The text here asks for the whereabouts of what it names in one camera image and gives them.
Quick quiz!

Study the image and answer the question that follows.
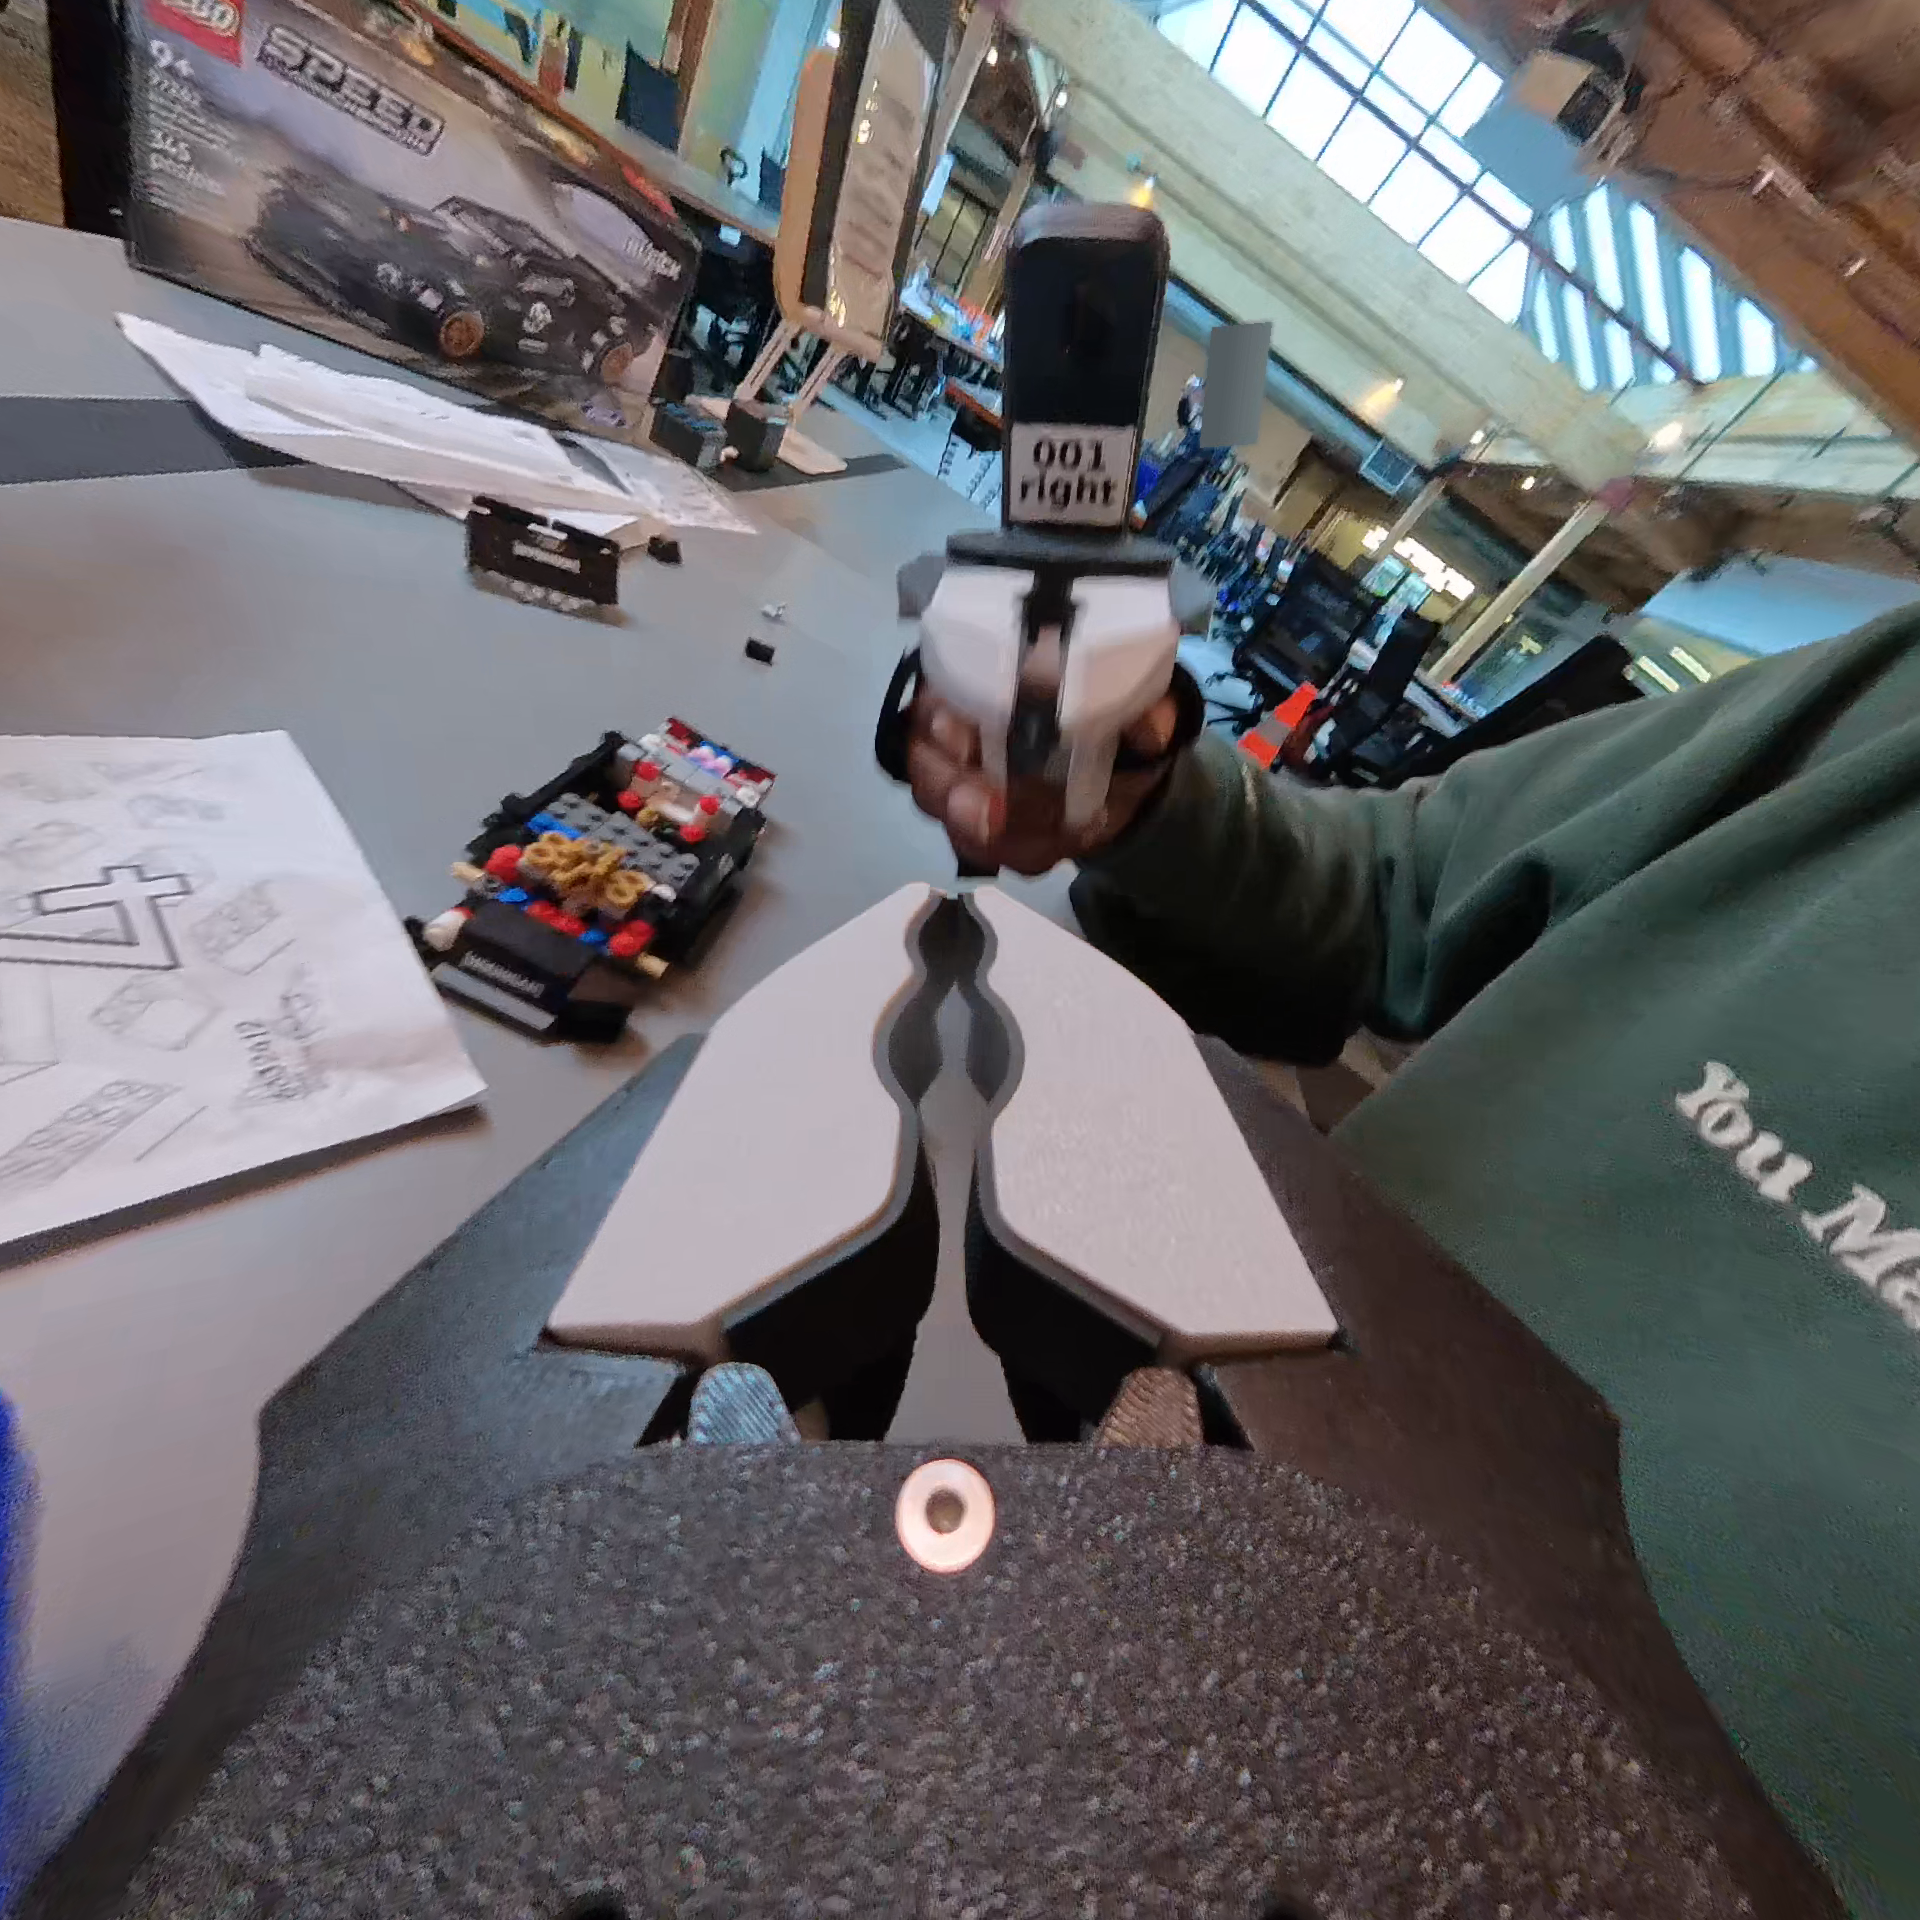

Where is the white numbered paper bag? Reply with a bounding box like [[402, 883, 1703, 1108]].
[[0, 728, 490, 1251]]

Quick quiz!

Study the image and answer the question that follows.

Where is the lego set box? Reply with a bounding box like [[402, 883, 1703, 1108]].
[[118, 0, 705, 408]]

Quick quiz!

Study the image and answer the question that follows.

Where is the black printed lego plate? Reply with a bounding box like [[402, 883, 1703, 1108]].
[[463, 499, 623, 616]]

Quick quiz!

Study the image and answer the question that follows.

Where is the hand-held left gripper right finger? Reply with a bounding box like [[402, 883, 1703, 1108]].
[[958, 886, 1342, 1414]]

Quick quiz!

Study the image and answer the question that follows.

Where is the person's right forearm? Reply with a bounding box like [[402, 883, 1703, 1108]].
[[1067, 736, 1594, 1069]]

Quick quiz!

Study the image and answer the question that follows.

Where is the black lego car model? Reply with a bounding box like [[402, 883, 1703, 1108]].
[[405, 718, 779, 1046]]

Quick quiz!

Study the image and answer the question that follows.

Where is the blue plastic parts bin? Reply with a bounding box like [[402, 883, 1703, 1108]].
[[0, 1388, 39, 1920]]

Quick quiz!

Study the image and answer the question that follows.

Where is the person's right hand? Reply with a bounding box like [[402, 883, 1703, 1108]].
[[900, 689, 1190, 883]]

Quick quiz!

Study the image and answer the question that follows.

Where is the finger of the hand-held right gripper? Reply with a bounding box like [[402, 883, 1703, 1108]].
[[915, 573, 1051, 883], [1046, 573, 1187, 841]]

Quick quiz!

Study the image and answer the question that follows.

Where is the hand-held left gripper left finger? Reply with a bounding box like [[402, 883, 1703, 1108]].
[[547, 883, 942, 1401]]

